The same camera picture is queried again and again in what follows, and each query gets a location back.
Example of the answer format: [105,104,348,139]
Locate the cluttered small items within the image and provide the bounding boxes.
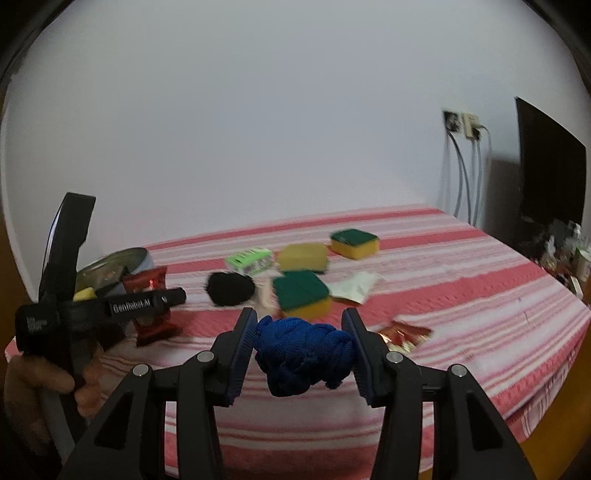
[526,217,591,296]

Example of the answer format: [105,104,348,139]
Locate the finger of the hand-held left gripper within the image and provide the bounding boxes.
[39,192,97,308]

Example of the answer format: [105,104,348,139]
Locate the blue mesh scrubber ball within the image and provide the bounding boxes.
[254,316,356,398]

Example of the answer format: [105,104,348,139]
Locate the small white pink packet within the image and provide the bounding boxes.
[255,276,280,309]

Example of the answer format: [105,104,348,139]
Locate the red and gold packet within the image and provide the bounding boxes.
[376,320,434,354]

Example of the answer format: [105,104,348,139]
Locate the round metal tin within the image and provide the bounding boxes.
[74,248,153,301]

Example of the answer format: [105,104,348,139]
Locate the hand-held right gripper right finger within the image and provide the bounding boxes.
[341,307,536,480]

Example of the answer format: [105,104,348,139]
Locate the dark cable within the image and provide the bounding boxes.
[450,131,472,219]

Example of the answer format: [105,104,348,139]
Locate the white cup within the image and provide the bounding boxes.
[574,249,591,283]

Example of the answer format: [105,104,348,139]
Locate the red striped cloth desktop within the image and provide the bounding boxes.
[4,205,591,480]

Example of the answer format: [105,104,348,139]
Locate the person's left hand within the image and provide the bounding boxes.
[4,350,105,459]

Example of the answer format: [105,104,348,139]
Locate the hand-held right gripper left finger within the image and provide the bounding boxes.
[58,307,258,480]

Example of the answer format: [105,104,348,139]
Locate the black scrubber ball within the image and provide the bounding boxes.
[205,271,256,306]

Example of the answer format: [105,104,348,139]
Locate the white cable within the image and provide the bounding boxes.
[472,124,492,227]

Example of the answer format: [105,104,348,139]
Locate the green and yellow sponge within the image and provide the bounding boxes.
[329,228,380,260]
[271,271,333,321]

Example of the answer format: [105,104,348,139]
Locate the black monitor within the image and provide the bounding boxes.
[515,97,587,227]

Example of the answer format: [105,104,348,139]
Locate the green tissue pack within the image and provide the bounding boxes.
[225,248,274,276]

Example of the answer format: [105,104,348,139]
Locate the red snack packet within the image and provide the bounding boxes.
[122,266,178,347]

